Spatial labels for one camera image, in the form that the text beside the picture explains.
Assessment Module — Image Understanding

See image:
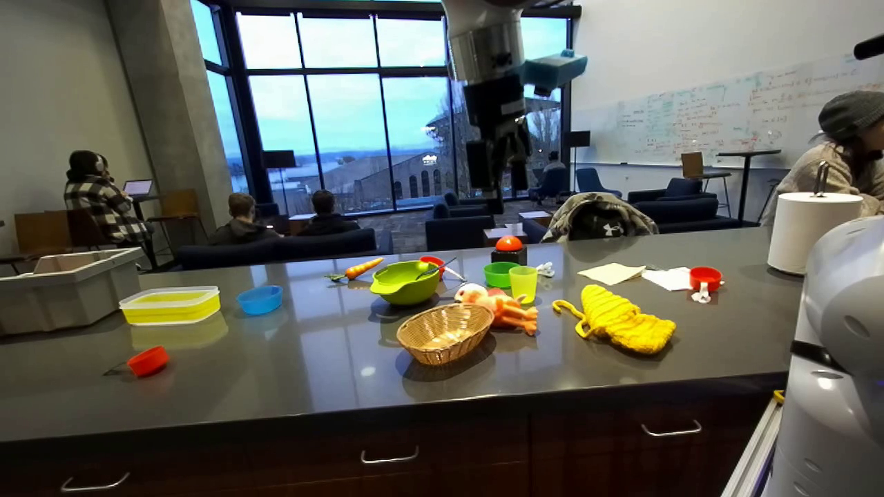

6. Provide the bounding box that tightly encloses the white paper towel roll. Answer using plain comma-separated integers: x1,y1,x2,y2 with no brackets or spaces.
767,192,862,277

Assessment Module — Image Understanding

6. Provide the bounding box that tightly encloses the orange carrot toy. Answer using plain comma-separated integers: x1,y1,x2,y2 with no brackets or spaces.
328,258,384,282

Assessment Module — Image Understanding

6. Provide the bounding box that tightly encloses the red small cup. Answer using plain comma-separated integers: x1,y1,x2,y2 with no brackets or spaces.
419,255,444,279

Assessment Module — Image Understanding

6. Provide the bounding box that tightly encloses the white paper napkin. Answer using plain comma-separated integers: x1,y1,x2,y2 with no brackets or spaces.
642,269,691,293
583,262,642,287

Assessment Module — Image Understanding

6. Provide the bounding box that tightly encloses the red measuring cup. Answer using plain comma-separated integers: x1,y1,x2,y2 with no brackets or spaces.
688,265,724,305

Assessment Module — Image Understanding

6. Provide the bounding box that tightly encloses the small blue bowl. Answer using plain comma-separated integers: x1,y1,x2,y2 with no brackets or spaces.
236,284,281,319

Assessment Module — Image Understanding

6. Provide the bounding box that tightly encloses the small green bowl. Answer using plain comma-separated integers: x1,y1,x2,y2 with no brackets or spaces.
482,262,510,291

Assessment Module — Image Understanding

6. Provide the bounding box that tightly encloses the grey plastic bin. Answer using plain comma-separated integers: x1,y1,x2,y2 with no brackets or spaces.
0,250,141,338

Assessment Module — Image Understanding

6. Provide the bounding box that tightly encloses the seated person dark hair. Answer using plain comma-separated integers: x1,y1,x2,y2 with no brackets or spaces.
210,193,276,246

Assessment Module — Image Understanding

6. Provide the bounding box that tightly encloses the translucent yellow-green cup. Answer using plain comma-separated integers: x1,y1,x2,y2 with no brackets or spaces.
508,265,537,305

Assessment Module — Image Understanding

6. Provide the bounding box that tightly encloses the lime green colander bowl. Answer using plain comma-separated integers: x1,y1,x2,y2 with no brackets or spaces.
369,261,438,308

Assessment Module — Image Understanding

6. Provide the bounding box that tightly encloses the person in grey beanie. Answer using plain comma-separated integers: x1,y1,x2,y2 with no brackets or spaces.
772,92,884,215

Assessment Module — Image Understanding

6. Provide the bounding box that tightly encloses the yellow knitted cloth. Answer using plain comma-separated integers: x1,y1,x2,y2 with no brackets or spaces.
553,284,676,356

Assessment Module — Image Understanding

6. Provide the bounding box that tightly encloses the red small object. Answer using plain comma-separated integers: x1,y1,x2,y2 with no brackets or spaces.
124,346,169,378

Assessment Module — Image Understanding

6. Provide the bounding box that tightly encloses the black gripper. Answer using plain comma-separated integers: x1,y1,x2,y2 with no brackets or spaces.
463,74,529,193

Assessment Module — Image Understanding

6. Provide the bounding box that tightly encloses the orange plush toy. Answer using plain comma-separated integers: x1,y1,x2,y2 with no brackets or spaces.
455,284,537,338

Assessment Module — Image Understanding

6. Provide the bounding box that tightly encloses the white plastic clip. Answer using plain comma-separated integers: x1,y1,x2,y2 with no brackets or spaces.
532,262,555,279

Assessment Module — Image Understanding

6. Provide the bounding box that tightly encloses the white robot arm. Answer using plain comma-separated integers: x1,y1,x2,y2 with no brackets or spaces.
764,88,884,497

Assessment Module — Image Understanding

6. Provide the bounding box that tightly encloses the person in plaid shirt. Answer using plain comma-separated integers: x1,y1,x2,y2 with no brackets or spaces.
62,150,155,261

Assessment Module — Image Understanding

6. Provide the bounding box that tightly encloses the woven wicker basket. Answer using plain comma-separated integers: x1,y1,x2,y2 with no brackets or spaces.
395,305,493,367

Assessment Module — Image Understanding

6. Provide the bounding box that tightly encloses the yellow plastic container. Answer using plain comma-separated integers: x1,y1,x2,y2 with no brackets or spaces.
118,284,220,327

